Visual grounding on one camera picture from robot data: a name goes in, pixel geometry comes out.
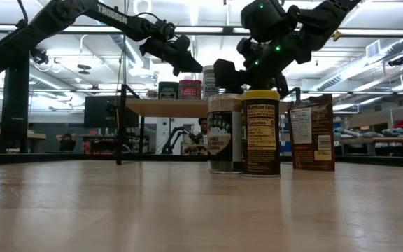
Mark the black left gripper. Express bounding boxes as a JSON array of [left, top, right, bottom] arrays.
[[139, 34, 204, 77]]

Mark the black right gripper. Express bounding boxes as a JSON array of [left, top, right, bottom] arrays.
[[213, 36, 290, 99]]

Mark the white-lid spice jar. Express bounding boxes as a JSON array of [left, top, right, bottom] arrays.
[[202, 65, 220, 100]]

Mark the black spice tin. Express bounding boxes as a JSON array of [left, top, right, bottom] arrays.
[[157, 81, 179, 100]]

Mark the yellow-lid spice jar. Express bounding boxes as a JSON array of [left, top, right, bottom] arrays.
[[240, 90, 281, 178]]

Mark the brown-lid furikake jar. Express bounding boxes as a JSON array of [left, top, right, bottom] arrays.
[[207, 93, 243, 175]]

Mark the person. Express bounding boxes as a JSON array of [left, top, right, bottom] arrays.
[[182, 117, 209, 155], [55, 132, 78, 153]]

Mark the black monitor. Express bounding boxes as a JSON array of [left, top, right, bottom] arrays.
[[83, 96, 140, 130]]

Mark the wooden table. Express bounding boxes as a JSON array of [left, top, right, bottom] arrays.
[[0, 126, 47, 153], [339, 136, 403, 157]]

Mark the white ring light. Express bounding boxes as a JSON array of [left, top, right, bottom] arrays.
[[133, 0, 153, 15]]

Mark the black aluminium table frame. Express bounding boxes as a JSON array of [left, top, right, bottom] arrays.
[[0, 52, 403, 169]]

